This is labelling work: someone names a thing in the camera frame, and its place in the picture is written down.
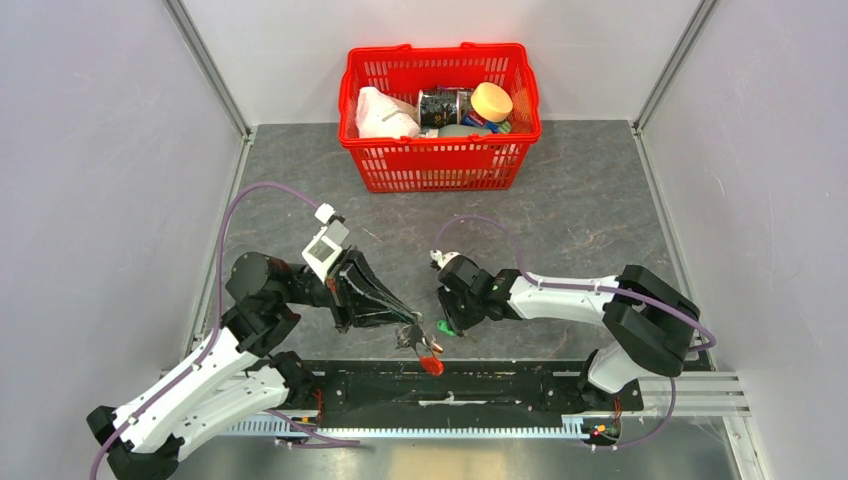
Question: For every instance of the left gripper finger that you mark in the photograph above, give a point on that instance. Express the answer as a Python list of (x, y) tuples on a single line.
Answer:
[(361, 274), (373, 306)]

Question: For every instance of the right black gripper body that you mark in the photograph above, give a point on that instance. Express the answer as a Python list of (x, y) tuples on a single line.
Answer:
[(461, 312)]

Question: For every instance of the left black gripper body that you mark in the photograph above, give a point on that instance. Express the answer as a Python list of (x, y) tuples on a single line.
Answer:
[(336, 289)]

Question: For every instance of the green capped key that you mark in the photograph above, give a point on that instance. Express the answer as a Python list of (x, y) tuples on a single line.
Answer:
[(445, 327)]

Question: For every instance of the keyring with red fob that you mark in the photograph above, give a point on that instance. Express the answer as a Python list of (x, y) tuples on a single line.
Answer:
[(424, 348)]

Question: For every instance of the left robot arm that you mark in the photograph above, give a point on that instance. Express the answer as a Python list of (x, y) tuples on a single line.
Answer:
[(237, 370)]

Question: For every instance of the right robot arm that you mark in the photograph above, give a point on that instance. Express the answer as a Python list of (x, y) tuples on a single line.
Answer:
[(651, 323)]

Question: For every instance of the white crumpled bag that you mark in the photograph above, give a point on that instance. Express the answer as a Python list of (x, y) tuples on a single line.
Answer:
[(381, 116)]

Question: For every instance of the grey round lid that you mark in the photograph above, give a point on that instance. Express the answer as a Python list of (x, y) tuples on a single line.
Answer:
[(460, 130)]

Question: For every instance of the red plastic shopping basket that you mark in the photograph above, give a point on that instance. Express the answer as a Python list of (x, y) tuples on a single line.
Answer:
[(491, 162)]

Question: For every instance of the black printed can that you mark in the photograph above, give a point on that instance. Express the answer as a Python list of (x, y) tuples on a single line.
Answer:
[(437, 108)]

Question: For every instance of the blue snack packet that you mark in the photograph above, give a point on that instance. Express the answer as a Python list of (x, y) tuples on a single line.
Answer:
[(474, 119)]

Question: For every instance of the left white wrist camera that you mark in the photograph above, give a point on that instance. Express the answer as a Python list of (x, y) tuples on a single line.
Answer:
[(326, 246)]

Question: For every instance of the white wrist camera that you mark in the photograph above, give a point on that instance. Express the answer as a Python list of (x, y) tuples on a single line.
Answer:
[(439, 259), (326, 246)]

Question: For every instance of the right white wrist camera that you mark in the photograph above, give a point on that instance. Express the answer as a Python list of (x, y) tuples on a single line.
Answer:
[(439, 259)]

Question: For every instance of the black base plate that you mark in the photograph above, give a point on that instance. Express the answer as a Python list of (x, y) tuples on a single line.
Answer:
[(470, 393)]

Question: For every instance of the slotted cable duct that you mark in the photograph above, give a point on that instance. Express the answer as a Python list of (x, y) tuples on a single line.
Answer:
[(265, 425)]

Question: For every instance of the left aluminium corner post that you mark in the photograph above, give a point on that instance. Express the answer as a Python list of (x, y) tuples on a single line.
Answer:
[(202, 56)]

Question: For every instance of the aluminium corner post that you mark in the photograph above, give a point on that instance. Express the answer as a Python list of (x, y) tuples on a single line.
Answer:
[(691, 33), (202, 56)]

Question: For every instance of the right aluminium corner post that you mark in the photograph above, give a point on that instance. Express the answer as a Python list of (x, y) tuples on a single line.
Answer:
[(691, 33)]

